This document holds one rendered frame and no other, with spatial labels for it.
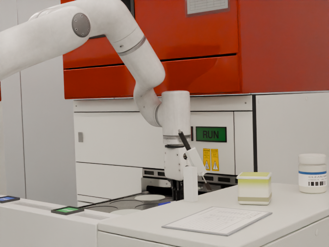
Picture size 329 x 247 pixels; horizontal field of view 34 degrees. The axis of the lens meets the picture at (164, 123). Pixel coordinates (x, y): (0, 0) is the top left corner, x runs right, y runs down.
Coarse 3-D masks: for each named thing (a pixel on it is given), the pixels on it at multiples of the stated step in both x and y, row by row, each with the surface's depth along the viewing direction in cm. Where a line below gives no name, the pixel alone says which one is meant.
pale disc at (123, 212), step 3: (117, 210) 156; (120, 210) 156; (123, 210) 155; (126, 210) 155; (129, 210) 155; (132, 210) 155; (135, 210) 155; (138, 210) 155; (141, 210) 155; (111, 213) 152; (114, 213) 152; (117, 213) 152; (120, 213) 152; (123, 213) 152; (126, 213) 152; (129, 213) 151
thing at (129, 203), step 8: (120, 200) 171; (128, 200) 171; (136, 200) 170; (144, 200) 169; (152, 200) 169; (160, 200) 169; (168, 200) 169; (88, 208) 161; (96, 208) 160; (104, 208) 160; (112, 208) 160; (120, 208) 159; (128, 208) 158; (136, 208) 158; (144, 208) 158
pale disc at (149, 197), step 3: (144, 195) 179; (147, 195) 179; (150, 195) 178; (153, 195) 178; (156, 195) 178; (159, 195) 178; (135, 198) 173; (138, 198) 173; (141, 198) 173; (144, 198) 173; (147, 198) 173; (150, 198) 172; (153, 198) 172; (156, 198) 172; (159, 198) 172; (162, 198) 172
